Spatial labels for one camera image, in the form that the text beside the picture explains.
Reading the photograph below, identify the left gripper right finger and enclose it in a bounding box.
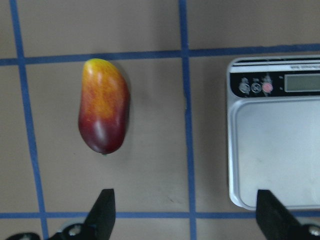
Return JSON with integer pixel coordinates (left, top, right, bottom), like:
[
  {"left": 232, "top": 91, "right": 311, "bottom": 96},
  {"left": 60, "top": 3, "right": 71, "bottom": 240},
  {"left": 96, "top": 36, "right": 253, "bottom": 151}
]
[{"left": 256, "top": 189, "right": 307, "bottom": 240}]

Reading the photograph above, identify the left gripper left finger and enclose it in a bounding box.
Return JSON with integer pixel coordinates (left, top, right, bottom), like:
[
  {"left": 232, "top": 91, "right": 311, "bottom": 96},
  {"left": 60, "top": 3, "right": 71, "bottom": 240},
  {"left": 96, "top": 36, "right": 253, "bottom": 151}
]
[{"left": 84, "top": 188, "right": 116, "bottom": 240}]

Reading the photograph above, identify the white digital kitchen scale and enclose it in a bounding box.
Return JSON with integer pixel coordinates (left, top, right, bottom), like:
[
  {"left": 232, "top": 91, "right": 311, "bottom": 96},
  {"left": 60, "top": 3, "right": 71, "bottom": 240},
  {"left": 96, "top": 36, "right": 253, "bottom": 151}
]
[{"left": 226, "top": 55, "right": 320, "bottom": 210}]

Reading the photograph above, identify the red yellow mango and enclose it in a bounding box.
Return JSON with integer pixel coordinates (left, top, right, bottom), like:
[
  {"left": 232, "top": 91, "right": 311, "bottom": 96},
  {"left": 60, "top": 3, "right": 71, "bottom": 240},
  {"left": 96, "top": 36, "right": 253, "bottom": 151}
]
[{"left": 78, "top": 58, "right": 130, "bottom": 155}]

